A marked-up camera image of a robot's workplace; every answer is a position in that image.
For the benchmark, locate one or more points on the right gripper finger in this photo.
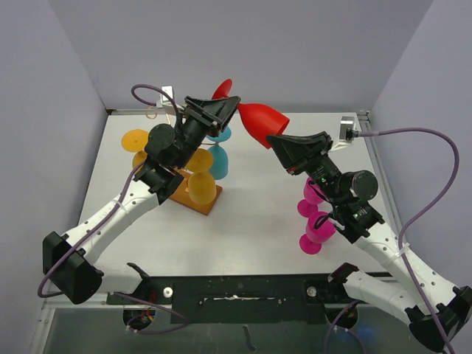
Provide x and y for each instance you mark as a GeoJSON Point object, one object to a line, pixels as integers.
{"type": "Point", "coordinates": [293, 144]}
{"type": "Point", "coordinates": [301, 162]}

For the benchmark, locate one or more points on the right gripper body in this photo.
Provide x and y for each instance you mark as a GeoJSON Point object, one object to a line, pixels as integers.
{"type": "Point", "coordinates": [325, 174]}

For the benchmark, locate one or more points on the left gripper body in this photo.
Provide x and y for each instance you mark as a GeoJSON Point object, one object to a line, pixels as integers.
{"type": "Point", "coordinates": [194, 129]}

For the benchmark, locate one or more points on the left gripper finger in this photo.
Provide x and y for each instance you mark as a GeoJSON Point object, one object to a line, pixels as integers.
{"type": "Point", "coordinates": [224, 111]}
{"type": "Point", "coordinates": [213, 108]}

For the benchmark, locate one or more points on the red wine glass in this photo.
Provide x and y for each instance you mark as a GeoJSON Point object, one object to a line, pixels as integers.
{"type": "Point", "coordinates": [261, 120]}

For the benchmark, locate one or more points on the blue wine glass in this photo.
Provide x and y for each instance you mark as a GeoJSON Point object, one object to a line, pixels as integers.
{"type": "Point", "coordinates": [220, 165]}

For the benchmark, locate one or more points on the yellow wine glass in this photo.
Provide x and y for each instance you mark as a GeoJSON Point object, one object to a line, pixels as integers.
{"type": "Point", "coordinates": [135, 141]}

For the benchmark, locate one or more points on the orange wine glass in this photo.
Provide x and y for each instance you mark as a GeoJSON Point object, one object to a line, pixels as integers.
{"type": "Point", "coordinates": [201, 184]}

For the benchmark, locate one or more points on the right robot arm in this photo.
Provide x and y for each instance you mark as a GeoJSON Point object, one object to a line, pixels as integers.
{"type": "Point", "coordinates": [433, 308]}

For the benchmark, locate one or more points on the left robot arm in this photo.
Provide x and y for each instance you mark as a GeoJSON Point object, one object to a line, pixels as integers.
{"type": "Point", "coordinates": [68, 260]}

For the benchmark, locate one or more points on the pink wine glass rear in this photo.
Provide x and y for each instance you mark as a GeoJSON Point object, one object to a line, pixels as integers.
{"type": "Point", "coordinates": [311, 199]}

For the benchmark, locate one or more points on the pink wine glass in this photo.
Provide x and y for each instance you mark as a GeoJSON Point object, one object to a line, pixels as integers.
{"type": "Point", "coordinates": [317, 231]}
{"type": "Point", "coordinates": [311, 199]}

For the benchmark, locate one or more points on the pink wine glass front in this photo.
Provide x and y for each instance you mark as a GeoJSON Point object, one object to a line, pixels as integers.
{"type": "Point", "coordinates": [317, 231]}

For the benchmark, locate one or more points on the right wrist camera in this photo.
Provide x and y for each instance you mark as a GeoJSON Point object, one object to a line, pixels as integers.
{"type": "Point", "coordinates": [347, 133]}

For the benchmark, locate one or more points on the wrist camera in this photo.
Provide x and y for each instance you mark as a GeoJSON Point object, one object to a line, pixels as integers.
{"type": "Point", "coordinates": [164, 100]}
{"type": "Point", "coordinates": [347, 133]}

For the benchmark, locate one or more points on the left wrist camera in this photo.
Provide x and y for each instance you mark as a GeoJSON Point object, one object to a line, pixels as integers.
{"type": "Point", "coordinates": [164, 100]}

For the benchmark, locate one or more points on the gold wire glass rack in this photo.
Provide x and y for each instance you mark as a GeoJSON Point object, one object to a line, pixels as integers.
{"type": "Point", "coordinates": [177, 167]}

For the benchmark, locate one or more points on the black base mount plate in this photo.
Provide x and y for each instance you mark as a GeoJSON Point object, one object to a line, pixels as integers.
{"type": "Point", "coordinates": [244, 300]}

